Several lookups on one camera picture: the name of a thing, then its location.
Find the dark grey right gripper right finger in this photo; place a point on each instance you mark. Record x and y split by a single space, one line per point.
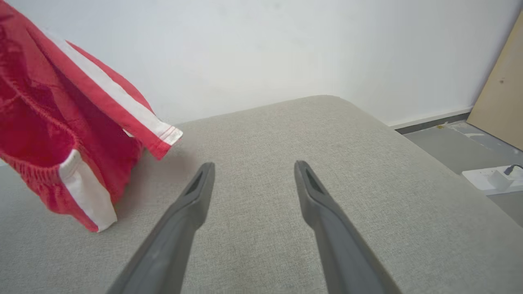
339 245

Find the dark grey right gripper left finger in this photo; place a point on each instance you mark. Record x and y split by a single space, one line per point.
171 241

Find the red clothes stack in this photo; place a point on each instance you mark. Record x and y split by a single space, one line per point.
41 122

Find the white power strip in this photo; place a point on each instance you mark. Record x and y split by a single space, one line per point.
476 179

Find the light wooden board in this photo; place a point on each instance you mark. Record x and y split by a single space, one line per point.
502 102

